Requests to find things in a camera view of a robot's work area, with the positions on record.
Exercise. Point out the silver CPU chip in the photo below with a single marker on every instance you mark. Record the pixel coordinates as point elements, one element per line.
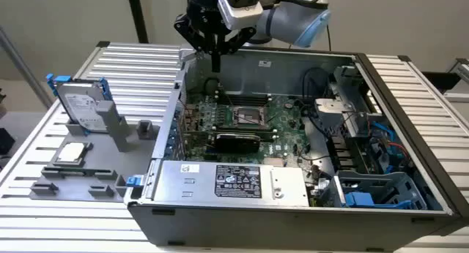
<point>70,152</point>

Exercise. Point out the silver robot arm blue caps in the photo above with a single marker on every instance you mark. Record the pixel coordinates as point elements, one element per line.
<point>288,19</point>

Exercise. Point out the grey parts rack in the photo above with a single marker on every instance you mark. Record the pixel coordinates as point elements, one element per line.
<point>105,165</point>

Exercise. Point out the hard disk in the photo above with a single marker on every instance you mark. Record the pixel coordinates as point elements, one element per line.
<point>81,104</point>

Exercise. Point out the black graphics card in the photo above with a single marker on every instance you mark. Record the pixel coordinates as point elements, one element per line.
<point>235,143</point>

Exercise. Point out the silver chipset heatsink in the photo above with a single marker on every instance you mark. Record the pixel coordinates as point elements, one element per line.
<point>273,161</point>

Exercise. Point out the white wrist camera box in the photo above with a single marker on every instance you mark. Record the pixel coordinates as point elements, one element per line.
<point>239,11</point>

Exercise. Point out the blue case release latch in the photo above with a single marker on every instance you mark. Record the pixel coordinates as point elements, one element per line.
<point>133,180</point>

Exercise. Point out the black stand pole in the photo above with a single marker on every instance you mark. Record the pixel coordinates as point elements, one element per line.
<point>136,14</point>

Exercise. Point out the green motherboard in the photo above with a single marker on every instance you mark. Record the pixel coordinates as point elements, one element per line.
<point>288,132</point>

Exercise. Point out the black open PC case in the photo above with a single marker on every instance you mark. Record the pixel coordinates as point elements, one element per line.
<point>256,228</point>

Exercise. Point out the CPU socket with metal frame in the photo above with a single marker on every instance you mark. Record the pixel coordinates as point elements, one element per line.
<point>247,115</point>

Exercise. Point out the black block beside frame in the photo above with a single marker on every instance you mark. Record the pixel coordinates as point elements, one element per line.
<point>436,81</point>

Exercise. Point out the silver metal drive cage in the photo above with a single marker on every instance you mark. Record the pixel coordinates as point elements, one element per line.
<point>336,107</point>

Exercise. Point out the black RAM slot bank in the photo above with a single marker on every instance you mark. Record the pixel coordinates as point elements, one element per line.
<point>256,129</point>
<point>243,98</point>

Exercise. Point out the black device at table side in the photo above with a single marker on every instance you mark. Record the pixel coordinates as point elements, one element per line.
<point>6,141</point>

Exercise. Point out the blue disk carrier in bay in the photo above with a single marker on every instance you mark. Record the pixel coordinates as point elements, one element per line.
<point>358,200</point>

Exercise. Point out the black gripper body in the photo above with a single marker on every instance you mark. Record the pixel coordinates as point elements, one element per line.
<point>203,14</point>

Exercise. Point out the grey disk bay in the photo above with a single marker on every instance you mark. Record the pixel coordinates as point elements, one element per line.
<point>366,181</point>

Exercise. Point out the black slotted card guide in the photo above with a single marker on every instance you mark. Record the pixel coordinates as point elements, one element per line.
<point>343,154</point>

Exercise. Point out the aluminium frame profile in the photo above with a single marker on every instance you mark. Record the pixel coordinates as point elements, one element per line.
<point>459,69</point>

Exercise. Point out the silver power supply unit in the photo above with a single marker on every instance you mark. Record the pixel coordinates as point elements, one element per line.
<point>204,187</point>

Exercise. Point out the grey slanted metal post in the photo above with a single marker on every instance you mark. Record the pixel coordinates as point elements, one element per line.
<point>25,69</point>

